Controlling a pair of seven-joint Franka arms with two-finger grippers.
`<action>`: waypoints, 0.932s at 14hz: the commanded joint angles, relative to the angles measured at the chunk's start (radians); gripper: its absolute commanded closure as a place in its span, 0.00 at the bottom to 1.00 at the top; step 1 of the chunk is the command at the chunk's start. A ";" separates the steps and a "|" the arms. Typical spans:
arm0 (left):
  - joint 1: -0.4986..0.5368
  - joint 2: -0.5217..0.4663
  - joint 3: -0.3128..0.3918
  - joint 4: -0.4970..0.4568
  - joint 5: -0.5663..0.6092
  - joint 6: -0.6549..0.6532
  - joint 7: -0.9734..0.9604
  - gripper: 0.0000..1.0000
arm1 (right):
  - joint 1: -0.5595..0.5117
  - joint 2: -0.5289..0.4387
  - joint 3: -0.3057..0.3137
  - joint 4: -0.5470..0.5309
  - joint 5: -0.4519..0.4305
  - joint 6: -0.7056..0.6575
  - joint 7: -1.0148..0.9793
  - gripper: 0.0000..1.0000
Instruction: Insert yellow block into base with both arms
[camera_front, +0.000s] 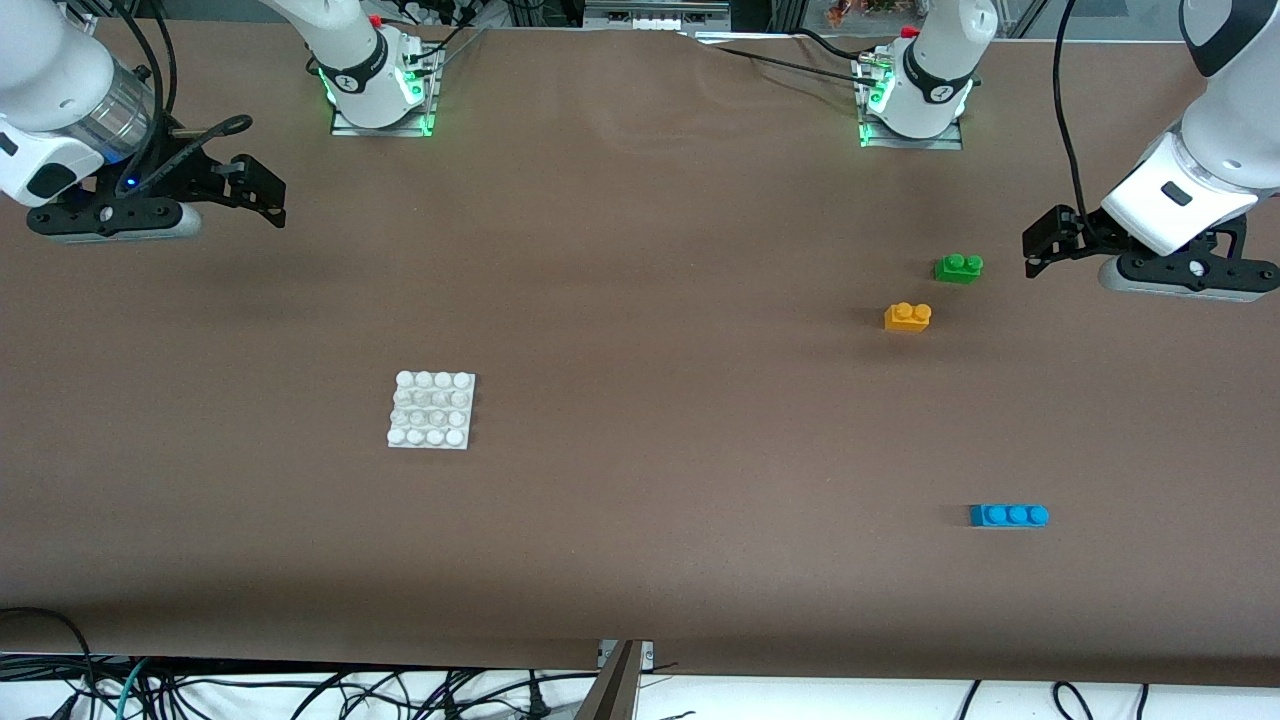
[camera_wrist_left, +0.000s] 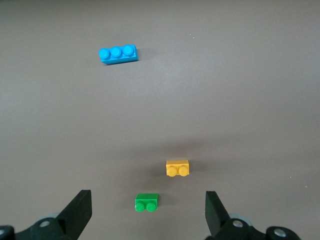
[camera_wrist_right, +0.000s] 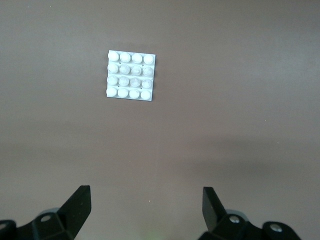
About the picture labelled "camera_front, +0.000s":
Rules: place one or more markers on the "aluminium frame structure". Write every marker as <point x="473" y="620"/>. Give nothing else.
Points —
<point x="650" y="20"/>

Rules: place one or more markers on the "green two-stud block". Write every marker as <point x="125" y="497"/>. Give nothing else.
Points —
<point x="958" y="270"/>

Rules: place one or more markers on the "blue three-stud block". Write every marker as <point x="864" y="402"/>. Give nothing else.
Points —
<point x="1008" y="516"/>

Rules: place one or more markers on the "brown table cover sheet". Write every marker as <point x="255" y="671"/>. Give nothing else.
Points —
<point x="640" y="250"/>

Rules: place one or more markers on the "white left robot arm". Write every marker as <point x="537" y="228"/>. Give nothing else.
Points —
<point x="1200" y="180"/>

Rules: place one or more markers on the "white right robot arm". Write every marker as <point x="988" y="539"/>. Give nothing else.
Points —
<point x="60" y="90"/>

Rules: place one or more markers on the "aluminium frame bar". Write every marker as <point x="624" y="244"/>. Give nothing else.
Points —
<point x="615" y="690"/>

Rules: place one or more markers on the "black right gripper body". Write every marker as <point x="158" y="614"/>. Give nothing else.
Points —
<point x="196" y="168"/>

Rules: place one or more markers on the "white studded base plate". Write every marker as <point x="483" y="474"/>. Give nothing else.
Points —
<point x="430" y="412"/>

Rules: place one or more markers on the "yellow two-stud block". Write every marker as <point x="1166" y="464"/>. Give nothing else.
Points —
<point x="908" y="320"/>

